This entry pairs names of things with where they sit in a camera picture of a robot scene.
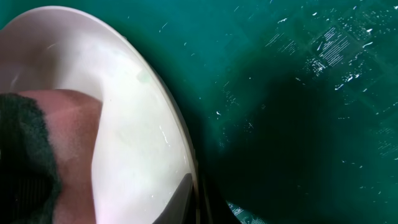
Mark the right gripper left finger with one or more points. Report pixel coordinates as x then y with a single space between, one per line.
181 208

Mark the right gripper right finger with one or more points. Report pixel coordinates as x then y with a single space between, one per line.
206 202

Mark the white plate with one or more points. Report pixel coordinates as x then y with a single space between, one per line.
142 150

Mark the pink and green sponge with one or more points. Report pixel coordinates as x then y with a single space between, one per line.
47 143

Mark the teal plastic tray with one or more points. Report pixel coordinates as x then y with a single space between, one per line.
290 106

